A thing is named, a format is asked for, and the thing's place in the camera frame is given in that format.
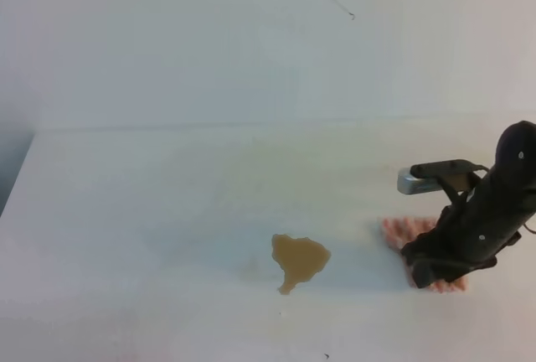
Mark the brown coffee stain puddle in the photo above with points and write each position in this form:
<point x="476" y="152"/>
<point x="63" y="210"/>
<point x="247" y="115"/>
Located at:
<point x="300" y="259"/>

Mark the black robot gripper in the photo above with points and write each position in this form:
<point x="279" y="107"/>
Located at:
<point x="480" y="222"/>

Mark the pink white striped rag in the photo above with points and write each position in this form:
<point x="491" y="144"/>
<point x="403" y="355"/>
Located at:
<point x="398" y="231"/>

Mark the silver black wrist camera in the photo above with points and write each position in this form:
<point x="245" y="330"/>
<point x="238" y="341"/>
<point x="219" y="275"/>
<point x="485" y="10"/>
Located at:
<point x="450" y="176"/>

